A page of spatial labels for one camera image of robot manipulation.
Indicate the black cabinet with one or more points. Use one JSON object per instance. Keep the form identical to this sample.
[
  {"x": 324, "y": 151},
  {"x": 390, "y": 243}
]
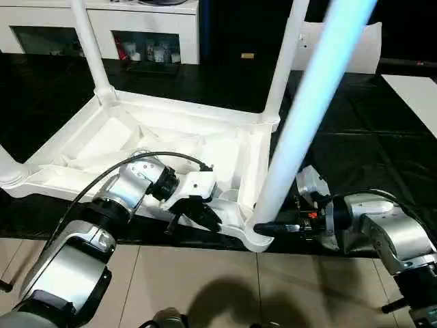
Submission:
[{"x": 232, "y": 27}]

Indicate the white cabinet with glass doors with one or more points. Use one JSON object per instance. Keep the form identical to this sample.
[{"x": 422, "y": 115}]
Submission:
[{"x": 150, "y": 17}]

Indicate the white side table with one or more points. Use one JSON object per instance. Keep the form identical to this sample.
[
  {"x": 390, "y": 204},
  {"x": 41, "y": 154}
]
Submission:
[{"x": 416, "y": 102}]

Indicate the black work mat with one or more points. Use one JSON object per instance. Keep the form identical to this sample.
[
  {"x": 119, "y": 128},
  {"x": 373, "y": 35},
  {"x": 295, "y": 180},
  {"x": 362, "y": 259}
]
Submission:
[{"x": 369, "y": 150}]

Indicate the black work table foot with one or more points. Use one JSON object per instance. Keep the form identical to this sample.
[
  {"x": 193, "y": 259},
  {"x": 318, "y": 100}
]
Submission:
[
  {"x": 5, "y": 284},
  {"x": 395, "y": 305}
]

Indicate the black robot right foot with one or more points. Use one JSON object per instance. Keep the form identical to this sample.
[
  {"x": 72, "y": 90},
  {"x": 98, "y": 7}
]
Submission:
[{"x": 270, "y": 325}]

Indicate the small white jar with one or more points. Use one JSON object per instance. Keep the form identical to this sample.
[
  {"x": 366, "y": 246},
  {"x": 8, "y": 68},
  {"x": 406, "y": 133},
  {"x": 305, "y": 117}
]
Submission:
[{"x": 175, "y": 57}]

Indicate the white plastic table leg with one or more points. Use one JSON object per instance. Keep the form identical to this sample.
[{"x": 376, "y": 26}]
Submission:
[
  {"x": 287, "y": 61},
  {"x": 10, "y": 171},
  {"x": 92, "y": 48},
  {"x": 311, "y": 102}
]

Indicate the black robot foot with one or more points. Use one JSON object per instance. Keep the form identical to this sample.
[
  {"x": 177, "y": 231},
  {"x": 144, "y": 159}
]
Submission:
[
  {"x": 169, "y": 319},
  {"x": 270, "y": 325}
]

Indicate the white plastic bag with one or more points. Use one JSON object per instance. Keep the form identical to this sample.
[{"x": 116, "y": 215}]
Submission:
[{"x": 362, "y": 48}]

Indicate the red bottle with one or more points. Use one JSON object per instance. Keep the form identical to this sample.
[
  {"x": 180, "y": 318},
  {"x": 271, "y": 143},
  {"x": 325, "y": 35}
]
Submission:
[{"x": 119, "y": 49}]

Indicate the small yellow label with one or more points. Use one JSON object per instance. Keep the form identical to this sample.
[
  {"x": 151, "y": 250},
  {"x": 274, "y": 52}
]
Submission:
[{"x": 247, "y": 55}]

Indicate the black robot left foot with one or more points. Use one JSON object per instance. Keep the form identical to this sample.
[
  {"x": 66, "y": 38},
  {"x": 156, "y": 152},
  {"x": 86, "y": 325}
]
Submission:
[{"x": 169, "y": 319}]

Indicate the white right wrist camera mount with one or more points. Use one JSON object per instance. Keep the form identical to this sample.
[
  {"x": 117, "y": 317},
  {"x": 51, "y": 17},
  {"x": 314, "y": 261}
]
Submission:
[{"x": 311, "y": 181}]

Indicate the black bar with red mark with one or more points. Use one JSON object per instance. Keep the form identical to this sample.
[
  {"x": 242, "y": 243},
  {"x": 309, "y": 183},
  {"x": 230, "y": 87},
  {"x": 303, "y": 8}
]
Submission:
[{"x": 410, "y": 63}]

